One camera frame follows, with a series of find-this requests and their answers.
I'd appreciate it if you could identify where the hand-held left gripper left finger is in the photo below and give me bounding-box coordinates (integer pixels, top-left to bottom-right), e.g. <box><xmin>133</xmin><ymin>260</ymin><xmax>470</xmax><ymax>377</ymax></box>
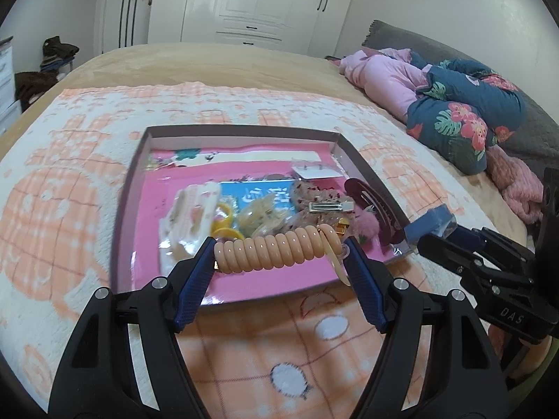
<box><xmin>48</xmin><ymin>236</ymin><xmax>218</xmax><ymax>419</ymax></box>

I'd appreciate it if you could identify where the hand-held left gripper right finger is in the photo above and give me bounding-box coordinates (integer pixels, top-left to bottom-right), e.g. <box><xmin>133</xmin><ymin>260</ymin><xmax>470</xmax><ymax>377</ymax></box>
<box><xmin>344</xmin><ymin>236</ymin><xmax>509</xmax><ymax>419</ymax></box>

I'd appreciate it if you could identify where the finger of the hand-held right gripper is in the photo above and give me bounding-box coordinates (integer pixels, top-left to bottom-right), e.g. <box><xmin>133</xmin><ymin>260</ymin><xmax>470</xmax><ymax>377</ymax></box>
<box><xmin>452</xmin><ymin>226</ymin><xmax>536</xmax><ymax>257</ymax></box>
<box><xmin>417</xmin><ymin>232</ymin><xmax>481</xmax><ymax>289</ymax></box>

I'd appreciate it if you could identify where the blue card packet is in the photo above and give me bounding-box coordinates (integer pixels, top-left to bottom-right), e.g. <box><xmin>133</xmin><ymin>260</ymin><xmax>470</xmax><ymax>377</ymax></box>
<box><xmin>404</xmin><ymin>207</ymin><xmax>457</xmax><ymax>245</ymax></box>

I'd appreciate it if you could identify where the cardboard box with pink lining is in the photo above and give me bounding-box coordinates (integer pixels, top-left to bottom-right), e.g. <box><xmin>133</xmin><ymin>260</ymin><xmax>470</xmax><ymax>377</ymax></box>
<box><xmin>107</xmin><ymin>125</ymin><xmax>413</xmax><ymax>306</ymax></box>

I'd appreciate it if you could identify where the peach spiral hair tie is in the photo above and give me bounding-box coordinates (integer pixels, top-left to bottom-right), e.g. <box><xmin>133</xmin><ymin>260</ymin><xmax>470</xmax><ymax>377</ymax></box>
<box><xmin>213</xmin><ymin>223</ymin><xmax>354</xmax><ymax>289</ymax></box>

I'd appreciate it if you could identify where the pink fluffy pom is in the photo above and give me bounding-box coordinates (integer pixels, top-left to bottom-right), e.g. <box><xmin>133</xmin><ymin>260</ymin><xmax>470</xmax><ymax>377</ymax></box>
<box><xmin>356</xmin><ymin>209</ymin><xmax>386</xmax><ymax>239</ymax></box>

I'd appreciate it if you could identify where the pink knit cloth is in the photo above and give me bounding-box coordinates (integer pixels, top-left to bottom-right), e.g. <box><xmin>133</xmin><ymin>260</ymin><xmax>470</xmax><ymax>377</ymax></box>
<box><xmin>487</xmin><ymin>144</ymin><xmax>546</xmax><ymax>228</ymax></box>

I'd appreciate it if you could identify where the cream hair clip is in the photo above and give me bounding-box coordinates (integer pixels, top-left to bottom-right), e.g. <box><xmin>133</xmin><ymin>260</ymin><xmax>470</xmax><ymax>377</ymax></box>
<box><xmin>159</xmin><ymin>183</ymin><xmax>221</xmax><ymax>267</ymax></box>

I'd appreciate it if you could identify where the dark red snap clip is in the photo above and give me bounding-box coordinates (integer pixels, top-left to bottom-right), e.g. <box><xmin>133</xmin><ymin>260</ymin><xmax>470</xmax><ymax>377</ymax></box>
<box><xmin>344</xmin><ymin>177</ymin><xmax>405</xmax><ymax>245</ymax></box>

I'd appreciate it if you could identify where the silver metal hair clip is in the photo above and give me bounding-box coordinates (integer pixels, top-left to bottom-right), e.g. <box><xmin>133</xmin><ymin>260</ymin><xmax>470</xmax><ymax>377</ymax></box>
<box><xmin>309</xmin><ymin>201</ymin><xmax>354</xmax><ymax>214</ymax></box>

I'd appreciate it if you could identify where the clear beige claw clip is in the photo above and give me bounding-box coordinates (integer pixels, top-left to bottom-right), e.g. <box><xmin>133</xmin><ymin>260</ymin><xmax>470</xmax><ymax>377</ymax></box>
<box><xmin>238</xmin><ymin>196</ymin><xmax>293</xmax><ymax>238</ymax></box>

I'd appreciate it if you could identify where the clear plastic card packet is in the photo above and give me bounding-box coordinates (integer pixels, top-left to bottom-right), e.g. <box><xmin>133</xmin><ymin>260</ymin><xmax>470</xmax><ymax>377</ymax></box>
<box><xmin>290</xmin><ymin>155</ymin><xmax>344</xmax><ymax>181</ymax></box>

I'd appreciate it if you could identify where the blue floral quilt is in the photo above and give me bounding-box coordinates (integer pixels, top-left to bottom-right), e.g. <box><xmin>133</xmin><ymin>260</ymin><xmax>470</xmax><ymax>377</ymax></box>
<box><xmin>406</xmin><ymin>59</ymin><xmax>527</xmax><ymax>175</ymax></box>

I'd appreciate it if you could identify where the orange and white plaid blanket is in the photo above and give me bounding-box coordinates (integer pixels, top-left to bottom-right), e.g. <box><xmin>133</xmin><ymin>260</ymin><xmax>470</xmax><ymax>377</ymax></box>
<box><xmin>0</xmin><ymin>82</ymin><xmax>525</xmax><ymax>419</ymax></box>

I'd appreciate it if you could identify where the pink padded clothing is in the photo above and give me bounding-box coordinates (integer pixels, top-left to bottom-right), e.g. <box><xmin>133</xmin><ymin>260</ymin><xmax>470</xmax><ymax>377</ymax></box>
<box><xmin>338</xmin><ymin>49</ymin><xmax>431</xmax><ymax>123</ymax></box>

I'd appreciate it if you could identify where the beige bed cover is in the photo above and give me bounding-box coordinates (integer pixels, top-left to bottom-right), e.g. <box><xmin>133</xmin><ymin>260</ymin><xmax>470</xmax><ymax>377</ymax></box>
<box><xmin>0</xmin><ymin>43</ymin><xmax>559</xmax><ymax>245</ymax></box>

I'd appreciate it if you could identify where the brown cloth heap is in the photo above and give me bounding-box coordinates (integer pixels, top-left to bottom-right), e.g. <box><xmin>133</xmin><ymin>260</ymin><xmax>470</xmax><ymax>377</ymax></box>
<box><xmin>15</xmin><ymin>72</ymin><xmax>59</xmax><ymax>105</ymax></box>

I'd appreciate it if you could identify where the dark clothes pile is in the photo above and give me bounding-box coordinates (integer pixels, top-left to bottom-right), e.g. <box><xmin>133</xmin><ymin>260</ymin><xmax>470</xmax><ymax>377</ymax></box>
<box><xmin>40</xmin><ymin>36</ymin><xmax>80</xmax><ymax>73</ymax></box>

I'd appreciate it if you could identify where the white drawer cabinet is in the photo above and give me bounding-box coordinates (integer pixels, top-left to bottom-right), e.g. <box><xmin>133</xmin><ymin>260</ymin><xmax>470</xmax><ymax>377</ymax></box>
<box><xmin>0</xmin><ymin>37</ymin><xmax>22</xmax><ymax>136</ymax></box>

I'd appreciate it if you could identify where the white door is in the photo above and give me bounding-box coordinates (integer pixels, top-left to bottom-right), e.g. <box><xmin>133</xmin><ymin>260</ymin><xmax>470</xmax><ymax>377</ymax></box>
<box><xmin>94</xmin><ymin>0</ymin><xmax>153</xmax><ymax>55</ymax></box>

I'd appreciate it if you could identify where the white wardrobe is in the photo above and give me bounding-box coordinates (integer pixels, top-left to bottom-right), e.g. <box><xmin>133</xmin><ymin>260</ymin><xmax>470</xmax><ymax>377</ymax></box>
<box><xmin>148</xmin><ymin>0</ymin><xmax>363</xmax><ymax>57</ymax></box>

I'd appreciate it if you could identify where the yellow hair tie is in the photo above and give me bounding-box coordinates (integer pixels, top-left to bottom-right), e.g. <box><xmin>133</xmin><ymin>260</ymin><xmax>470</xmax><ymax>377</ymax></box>
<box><xmin>212</xmin><ymin>203</ymin><xmax>245</xmax><ymax>241</ymax></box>

